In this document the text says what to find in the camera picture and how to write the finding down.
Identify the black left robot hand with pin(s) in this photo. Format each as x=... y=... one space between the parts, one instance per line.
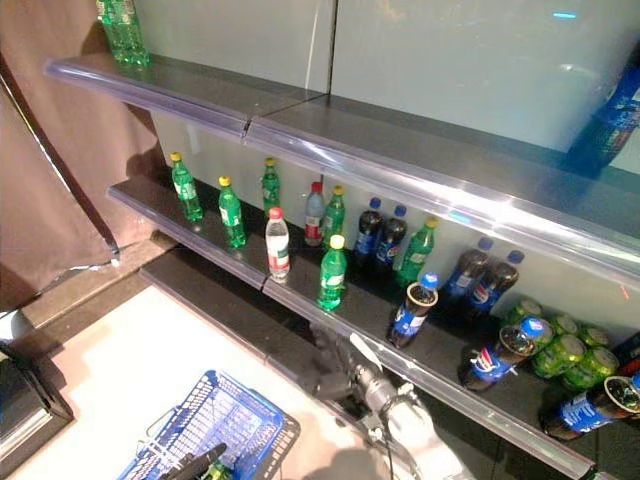
x=192 y=465

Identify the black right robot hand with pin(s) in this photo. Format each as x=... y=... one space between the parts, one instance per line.
x=331 y=360

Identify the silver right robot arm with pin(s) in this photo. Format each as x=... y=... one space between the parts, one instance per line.
x=400 y=425

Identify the green item in basket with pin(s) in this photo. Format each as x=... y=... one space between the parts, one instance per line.
x=218 y=470

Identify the blue plastic shopping basket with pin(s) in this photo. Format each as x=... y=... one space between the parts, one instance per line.
x=220 y=425

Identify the blue drink multipack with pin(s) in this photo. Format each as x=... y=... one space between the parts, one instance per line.
x=612 y=120

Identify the green soda bottle yellow cap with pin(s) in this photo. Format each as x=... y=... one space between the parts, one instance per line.
x=232 y=215
x=186 y=192
x=416 y=252
x=270 y=187
x=334 y=212
x=332 y=275

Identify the dark cola bottle blue label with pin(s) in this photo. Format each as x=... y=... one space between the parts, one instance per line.
x=466 y=272
x=367 y=232
x=391 y=242
x=413 y=312
x=492 y=357
x=492 y=287
x=585 y=407

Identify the black shelf base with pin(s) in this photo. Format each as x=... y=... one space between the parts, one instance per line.
x=235 y=310

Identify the clear water bottle red cap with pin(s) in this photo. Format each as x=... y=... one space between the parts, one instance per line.
x=314 y=217
x=277 y=247

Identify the black box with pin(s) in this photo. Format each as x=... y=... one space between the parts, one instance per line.
x=25 y=400

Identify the dark bottle red label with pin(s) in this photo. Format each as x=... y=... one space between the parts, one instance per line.
x=629 y=352

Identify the brown curtain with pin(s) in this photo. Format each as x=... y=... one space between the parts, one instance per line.
x=55 y=150

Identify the large green soda bottle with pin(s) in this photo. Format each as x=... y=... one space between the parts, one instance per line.
x=123 y=32

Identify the black shelf with clear rail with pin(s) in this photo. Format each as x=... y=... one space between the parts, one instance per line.
x=370 y=310

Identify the grey shelf with clear rail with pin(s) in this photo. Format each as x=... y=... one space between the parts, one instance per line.
x=350 y=130

